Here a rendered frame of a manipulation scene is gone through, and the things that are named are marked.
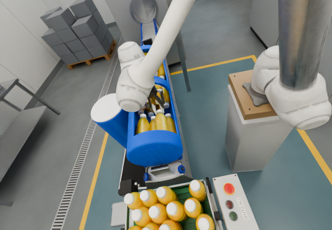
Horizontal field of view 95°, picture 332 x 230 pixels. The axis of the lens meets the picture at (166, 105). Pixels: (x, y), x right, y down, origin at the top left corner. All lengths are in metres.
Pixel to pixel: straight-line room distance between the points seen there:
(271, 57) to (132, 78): 0.61
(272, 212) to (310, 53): 1.52
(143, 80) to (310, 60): 0.48
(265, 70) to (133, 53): 0.58
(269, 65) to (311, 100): 0.23
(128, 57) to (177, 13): 0.23
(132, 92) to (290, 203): 1.73
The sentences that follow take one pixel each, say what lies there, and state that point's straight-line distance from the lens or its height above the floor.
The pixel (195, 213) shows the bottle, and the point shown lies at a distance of 0.75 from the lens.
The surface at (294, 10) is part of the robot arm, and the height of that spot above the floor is 1.61.
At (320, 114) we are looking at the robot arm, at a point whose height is 1.27.
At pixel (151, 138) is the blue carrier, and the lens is 0.70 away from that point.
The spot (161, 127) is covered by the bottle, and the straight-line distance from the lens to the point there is 0.81.
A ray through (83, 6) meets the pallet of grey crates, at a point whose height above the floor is 1.12.
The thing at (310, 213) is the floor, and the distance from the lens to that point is 1.96.
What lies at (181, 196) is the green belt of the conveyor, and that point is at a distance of 0.93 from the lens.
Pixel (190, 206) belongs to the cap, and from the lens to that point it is 0.71.
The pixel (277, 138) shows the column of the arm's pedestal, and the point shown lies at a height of 0.72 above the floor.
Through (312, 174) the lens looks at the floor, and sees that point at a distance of 2.07.
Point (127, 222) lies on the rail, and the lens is 0.94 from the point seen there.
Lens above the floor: 1.81
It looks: 48 degrees down
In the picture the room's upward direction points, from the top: 23 degrees counter-clockwise
